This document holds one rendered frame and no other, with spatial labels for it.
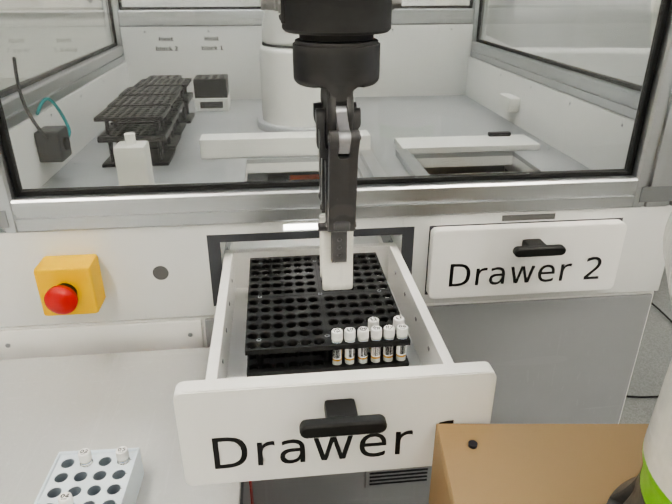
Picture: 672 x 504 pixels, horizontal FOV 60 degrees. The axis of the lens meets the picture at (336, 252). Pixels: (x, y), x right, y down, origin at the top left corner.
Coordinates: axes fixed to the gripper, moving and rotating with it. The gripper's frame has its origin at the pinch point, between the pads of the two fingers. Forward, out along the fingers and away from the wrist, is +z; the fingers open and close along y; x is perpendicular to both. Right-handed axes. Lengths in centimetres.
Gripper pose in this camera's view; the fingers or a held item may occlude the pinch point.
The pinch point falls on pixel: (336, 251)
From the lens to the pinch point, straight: 58.0
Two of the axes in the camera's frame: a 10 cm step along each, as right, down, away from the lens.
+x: 9.9, -0.5, 1.0
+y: 1.1, 4.3, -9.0
